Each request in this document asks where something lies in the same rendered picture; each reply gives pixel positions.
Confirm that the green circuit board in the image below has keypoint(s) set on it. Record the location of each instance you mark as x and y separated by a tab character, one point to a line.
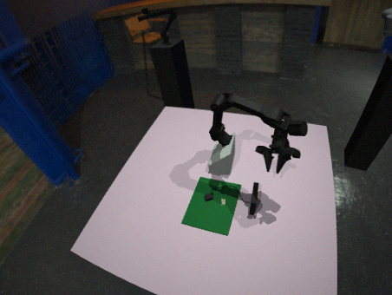
213	215

